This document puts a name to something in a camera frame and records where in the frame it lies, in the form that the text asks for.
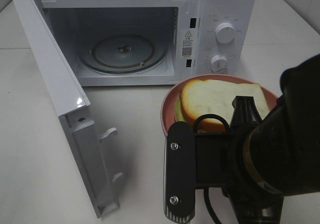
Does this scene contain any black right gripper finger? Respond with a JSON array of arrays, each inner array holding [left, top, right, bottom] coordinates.
[[230, 95, 262, 129]]

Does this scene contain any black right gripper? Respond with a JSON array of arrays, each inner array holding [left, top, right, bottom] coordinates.
[[221, 184, 284, 224]]

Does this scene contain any sandwich with lettuce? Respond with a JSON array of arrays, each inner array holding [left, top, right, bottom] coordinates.
[[174, 79, 270, 126]]

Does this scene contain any pink round plate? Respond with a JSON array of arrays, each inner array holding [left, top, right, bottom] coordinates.
[[159, 73, 279, 136]]

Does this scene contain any white microwave door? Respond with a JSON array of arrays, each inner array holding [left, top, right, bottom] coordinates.
[[13, 0, 123, 218]]

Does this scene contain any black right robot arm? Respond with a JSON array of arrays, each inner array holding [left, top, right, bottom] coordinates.
[[225, 55, 320, 224]]

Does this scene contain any lower white timer knob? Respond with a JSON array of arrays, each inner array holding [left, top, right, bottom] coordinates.
[[210, 54, 229, 74]]

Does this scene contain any upper white power knob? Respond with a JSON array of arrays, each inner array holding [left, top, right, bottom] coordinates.
[[215, 21, 236, 44]]

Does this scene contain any white warning label sticker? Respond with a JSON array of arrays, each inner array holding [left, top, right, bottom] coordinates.
[[180, 28, 196, 58]]

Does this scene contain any white microwave oven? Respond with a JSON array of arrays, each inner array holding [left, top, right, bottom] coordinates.
[[40, 0, 255, 87]]

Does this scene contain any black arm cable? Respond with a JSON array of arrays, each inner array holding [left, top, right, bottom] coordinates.
[[192, 113, 231, 224]]

